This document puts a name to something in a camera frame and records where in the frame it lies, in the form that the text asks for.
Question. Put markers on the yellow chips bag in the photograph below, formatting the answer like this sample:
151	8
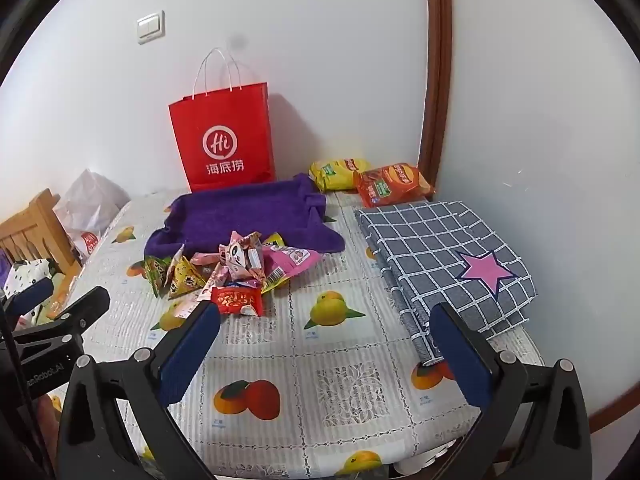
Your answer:
335	172

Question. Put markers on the large pink snack bag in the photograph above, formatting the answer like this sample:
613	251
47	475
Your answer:
295	260

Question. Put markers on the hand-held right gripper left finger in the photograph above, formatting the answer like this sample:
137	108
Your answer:
192	345

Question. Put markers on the white plastic bag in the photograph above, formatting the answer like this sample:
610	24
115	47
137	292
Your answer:
92	200

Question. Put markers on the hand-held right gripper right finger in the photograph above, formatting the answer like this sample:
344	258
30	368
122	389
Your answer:
462	360

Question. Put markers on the red snack packet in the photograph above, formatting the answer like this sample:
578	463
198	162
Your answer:
237	301

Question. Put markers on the white light switch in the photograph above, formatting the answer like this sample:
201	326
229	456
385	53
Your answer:
150	26

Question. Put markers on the brown wooden door frame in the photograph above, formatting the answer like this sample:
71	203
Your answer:
436	85

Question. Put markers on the grey plaid cloth pink star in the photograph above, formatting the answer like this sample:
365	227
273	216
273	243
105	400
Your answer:
440	250

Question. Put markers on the purple cloth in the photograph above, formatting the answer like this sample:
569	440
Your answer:
3	266

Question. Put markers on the red paper bag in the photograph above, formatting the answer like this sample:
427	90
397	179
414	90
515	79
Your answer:
225	130

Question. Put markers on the white spotted cloth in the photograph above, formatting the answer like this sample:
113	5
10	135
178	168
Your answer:
25	275

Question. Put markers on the wooden furniture frame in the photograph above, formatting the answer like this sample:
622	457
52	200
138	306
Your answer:
35	225

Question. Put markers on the fruit printed tablecloth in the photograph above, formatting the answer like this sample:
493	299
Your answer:
310	360

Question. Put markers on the purple towel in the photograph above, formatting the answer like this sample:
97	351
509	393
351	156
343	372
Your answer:
240	210

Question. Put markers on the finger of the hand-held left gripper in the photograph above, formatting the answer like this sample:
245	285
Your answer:
85	307
30	292

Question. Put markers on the red chips bag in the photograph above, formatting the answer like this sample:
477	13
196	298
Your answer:
390	185

